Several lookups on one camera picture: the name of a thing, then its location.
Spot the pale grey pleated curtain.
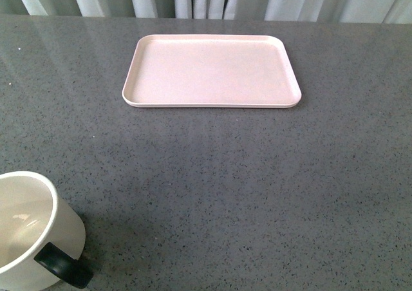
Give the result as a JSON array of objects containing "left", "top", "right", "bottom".
[{"left": 1, "top": 0, "right": 411, "bottom": 24}]

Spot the beige rectangular plastic tray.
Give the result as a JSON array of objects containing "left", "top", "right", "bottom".
[{"left": 122, "top": 34, "right": 302, "bottom": 108}]

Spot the white smiley mug black handle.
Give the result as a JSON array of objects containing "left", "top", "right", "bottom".
[{"left": 1, "top": 171, "right": 93, "bottom": 290}]

